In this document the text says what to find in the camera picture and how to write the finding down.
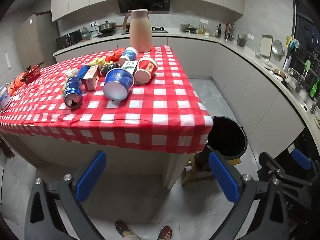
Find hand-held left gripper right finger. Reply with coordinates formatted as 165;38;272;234
208;152;297;240

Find metal faucet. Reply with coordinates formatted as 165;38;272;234
287;67;304;93

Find black induction cooker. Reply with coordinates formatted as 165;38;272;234
94;31;118;38

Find red plastic bag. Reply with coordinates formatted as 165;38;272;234
105;49;125;63

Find green and white carton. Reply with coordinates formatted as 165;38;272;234
121;60;139;73

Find black wok with lid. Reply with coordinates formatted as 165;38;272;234
98;21;123;34

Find red paper cup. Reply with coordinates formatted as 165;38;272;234
134;57;159;84

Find black window grille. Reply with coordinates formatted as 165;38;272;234
282;0;320;105

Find black trash bin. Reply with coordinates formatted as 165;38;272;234
195;116;248;173

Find blue paper bowl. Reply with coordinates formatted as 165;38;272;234
103;67;135;101

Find wooden stool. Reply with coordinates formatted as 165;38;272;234
180;152;242;187

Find pink thermos jug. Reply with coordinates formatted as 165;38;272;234
122;9;152;53

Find grey tall cabinet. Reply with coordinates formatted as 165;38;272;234
17;12;59;68

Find utensil rack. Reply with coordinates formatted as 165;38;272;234
224;22;235;41

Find red checkered tablecloth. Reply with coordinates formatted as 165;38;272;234
0;45;213;154

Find green bottle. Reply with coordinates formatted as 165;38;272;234
309;79;320;99

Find pink drink carton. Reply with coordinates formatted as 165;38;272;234
82;65;100;91

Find black range hood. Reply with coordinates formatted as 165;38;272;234
114;0;173;14

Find white cutting board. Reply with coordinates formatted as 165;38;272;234
259;34;273;57

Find orange net bag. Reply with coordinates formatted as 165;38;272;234
6;79;23;95

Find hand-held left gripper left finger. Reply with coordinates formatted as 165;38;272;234
24;150;107;240

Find white and blue tub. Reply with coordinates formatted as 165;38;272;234
0;85;12;110

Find blue cloth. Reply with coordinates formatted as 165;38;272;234
76;65;91;80

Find yellow cloth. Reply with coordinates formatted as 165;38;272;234
87;57;107;67

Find grey kitchen island table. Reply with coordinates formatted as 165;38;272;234
0;132;193;190

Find metal colander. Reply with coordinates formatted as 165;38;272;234
272;39;285;55

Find black gas stove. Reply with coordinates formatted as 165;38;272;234
122;27;169;35

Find blue drink can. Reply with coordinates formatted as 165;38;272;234
62;76;83;109

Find blue and white paper cup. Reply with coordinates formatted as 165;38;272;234
118;47;139;67

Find patterned slipper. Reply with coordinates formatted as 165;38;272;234
158;226;173;240
115;220;130;238

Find red box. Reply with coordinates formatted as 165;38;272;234
21;66;41;84

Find steel wool scrubber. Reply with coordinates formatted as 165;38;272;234
99;63;122;77

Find black microwave oven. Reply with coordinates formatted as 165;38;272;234
56;29;82;50

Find grey kitchen counter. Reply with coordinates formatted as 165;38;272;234
52;27;320;155

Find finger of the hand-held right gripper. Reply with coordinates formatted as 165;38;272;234
291;149;313;178
259;152;313;188

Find crumpled white tissue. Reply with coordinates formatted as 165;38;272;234
62;68;79;78

